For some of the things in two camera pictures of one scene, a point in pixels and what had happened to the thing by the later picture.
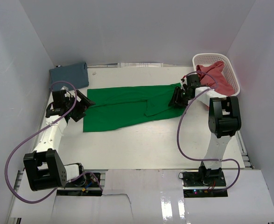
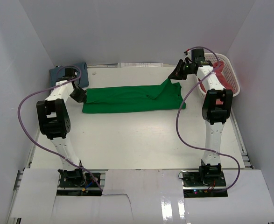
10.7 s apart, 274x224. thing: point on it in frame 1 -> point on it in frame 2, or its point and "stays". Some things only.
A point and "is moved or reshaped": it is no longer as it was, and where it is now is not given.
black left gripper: [82, 105] -> [81, 98]
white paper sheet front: [150, 196] stays
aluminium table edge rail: [242, 150] stays
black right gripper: [176, 98] -> [177, 73]
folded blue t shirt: [73, 76] stays
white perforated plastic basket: [201, 59] stays
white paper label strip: [140, 65] stays
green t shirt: [118, 105] is moved or reshaped
